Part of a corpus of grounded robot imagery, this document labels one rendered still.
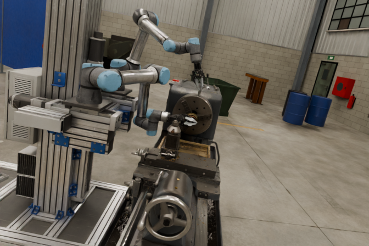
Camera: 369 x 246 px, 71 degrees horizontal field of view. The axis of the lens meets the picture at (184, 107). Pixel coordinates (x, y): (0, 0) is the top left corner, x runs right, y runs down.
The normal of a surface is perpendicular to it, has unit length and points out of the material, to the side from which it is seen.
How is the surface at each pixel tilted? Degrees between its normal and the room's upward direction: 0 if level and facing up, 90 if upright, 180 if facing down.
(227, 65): 90
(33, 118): 90
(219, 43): 90
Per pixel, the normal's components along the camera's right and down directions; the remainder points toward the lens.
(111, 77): 0.67, 0.30
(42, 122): -0.06, 0.22
